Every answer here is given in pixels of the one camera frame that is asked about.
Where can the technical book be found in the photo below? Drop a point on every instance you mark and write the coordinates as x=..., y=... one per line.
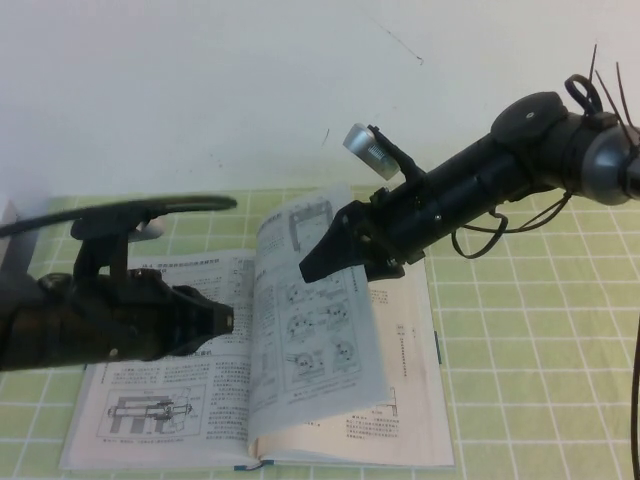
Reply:
x=320, y=325

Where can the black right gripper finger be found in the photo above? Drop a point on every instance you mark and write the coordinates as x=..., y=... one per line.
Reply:
x=335, y=250
x=385, y=271

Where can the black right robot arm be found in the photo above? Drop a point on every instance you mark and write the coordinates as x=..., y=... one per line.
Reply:
x=500, y=165

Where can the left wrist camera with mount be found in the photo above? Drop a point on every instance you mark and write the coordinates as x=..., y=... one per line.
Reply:
x=90, y=235

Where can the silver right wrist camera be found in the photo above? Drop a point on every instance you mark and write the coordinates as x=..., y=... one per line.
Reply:
x=367, y=147

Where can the black zip tie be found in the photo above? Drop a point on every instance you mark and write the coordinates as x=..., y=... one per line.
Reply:
x=625, y=95
x=593, y=62

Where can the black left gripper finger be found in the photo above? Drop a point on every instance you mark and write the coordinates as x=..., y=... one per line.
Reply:
x=210, y=317
x=192, y=344

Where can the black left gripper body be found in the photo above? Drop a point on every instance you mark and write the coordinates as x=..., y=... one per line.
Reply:
x=120, y=315

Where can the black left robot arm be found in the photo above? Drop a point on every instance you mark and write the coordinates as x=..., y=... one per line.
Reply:
x=30, y=325

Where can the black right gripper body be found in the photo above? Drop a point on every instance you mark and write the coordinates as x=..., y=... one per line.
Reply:
x=387, y=225

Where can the green checkered tablecloth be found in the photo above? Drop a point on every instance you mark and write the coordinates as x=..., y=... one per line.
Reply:
x=525, y=310

